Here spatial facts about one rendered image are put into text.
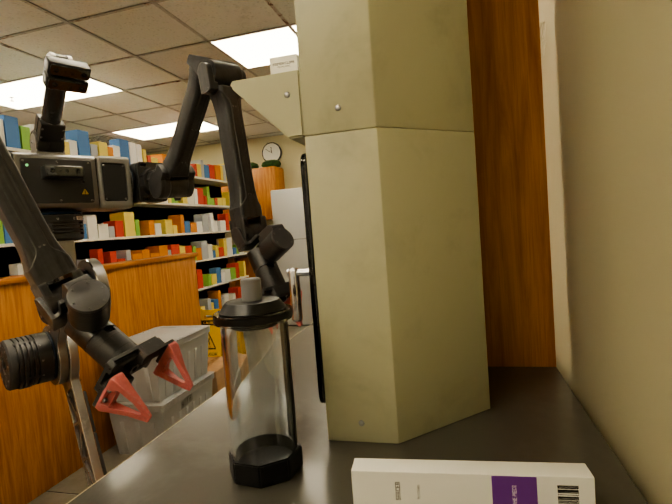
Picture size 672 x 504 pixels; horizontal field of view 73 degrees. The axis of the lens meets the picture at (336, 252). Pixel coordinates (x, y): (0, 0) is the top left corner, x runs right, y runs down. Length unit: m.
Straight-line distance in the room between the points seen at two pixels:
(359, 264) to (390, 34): 0.34
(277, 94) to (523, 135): 0.54
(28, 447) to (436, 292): 2.52
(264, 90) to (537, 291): 0.68
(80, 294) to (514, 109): 0.87
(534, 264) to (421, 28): 0.54
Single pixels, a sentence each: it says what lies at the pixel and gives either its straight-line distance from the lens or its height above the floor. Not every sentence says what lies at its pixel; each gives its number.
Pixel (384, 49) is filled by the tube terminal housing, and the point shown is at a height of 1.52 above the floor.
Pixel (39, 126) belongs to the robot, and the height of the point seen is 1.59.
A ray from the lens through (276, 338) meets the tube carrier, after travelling 0.61.
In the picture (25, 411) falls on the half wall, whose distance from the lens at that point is 2.90.
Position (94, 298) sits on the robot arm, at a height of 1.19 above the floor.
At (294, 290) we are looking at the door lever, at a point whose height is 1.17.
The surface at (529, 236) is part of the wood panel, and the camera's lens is 1.04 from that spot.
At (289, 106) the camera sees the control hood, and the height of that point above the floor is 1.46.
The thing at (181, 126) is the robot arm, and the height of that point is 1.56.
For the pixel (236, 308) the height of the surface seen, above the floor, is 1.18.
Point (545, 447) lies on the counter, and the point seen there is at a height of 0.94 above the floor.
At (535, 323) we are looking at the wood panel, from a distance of 1.07.
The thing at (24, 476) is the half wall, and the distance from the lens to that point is 2.98.
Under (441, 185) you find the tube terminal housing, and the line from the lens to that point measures 0.74.
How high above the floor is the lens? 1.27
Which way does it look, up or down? 3 degrees down
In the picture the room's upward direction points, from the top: 4 degrees counter-clockwise
